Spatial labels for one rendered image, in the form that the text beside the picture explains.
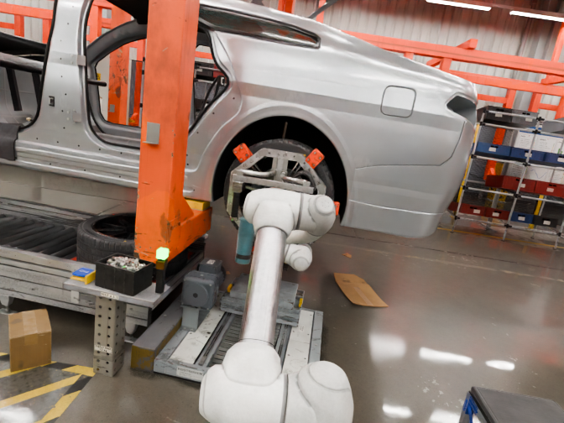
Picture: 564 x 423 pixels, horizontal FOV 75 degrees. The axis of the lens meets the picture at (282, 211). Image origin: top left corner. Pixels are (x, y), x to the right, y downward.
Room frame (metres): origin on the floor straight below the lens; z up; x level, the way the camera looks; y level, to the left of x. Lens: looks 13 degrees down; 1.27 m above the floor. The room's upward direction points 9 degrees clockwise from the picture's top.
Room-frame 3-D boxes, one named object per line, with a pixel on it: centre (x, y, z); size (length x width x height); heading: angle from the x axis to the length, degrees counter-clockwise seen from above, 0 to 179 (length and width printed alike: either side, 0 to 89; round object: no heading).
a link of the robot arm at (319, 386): (0.82, -0.17, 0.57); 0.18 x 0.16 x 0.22; 91
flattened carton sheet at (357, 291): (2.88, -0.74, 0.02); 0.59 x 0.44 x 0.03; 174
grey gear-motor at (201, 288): (2.00, 0.36, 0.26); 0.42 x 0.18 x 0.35; 174
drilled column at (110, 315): (1.54, 0.72, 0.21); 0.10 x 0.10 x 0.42; 84
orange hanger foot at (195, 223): (2.08, 0.56, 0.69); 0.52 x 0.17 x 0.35; 174
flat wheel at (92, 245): (2.21, 0.89, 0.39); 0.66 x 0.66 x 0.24
